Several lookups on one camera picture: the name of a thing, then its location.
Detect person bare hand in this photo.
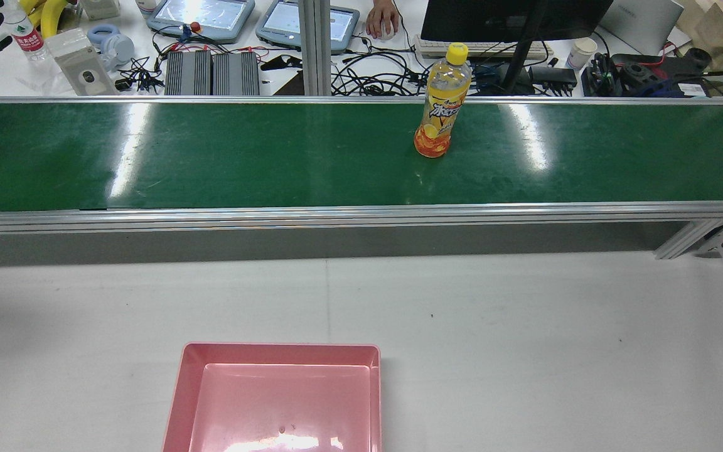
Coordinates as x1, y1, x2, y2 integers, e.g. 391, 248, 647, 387
365, 0, 400, 40

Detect black device red cable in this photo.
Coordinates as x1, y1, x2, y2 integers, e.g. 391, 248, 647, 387
581, 47, 714, 98

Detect white keyboard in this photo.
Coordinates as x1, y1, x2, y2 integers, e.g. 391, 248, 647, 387
413, 35, 554, 62

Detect orange juice bottle yellow cap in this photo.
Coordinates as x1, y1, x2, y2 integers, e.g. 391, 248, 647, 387
414, 42, 473, 159

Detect black cable tangle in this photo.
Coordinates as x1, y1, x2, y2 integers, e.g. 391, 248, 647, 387
333, 47, 503, 97

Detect white grey box device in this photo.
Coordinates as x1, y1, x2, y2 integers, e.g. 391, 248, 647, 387
45, 28, 118, 97

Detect light blue headphones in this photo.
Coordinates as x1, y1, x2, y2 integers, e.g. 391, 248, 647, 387
87, 24, 136, 71

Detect white laptop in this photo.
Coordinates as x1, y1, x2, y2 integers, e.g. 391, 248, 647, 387
599, 0, 686, 56

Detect black computer monitor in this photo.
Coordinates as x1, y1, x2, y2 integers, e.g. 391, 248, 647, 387
420, 0, 614, 95

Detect yellow bananas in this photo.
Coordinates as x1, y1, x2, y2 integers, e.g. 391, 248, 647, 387
19, 0, 77, 38

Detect green conveyor belt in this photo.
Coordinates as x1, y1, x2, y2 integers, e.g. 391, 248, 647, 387
0, 95, 723, 261

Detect white paper cup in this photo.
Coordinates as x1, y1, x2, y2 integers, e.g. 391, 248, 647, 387
566, 38, 598, 70

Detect water bottle red label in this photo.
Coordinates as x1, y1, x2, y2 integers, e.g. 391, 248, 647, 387
7, 0, 47, 62

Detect small black cable bundle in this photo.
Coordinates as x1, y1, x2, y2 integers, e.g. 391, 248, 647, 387
114, 55, 165, 94

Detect pink plastic basket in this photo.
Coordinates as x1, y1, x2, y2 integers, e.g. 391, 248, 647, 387
162, 342, 382, 452

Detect grey teach pendant red button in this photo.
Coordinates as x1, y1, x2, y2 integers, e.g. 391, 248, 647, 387
146, 0, 256, 45

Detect aluminium frame post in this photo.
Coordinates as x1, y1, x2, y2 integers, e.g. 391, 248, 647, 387
297, 0, 332, 97

